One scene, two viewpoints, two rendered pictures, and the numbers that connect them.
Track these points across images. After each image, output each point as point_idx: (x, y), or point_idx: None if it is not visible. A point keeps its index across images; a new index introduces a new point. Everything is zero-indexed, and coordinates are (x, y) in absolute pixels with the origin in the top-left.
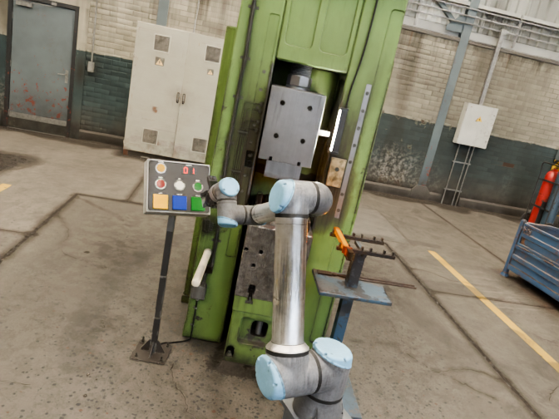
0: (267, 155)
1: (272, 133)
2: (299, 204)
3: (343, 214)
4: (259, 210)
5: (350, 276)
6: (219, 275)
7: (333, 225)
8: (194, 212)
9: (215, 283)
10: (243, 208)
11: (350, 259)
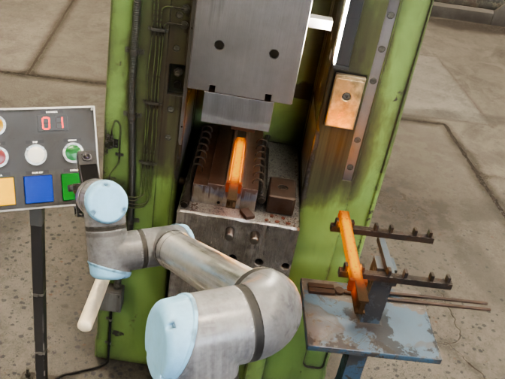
0: (205, 82)
1: (211, 40)
2: (210, 369)
3: (359, 173)
4: (166, 257)
5: (367, 307)
6: (143, 272)
7: (340, 193)
8: (69, 203)
9: (137, 284)
10: (139, 241)
11: (362, 312)
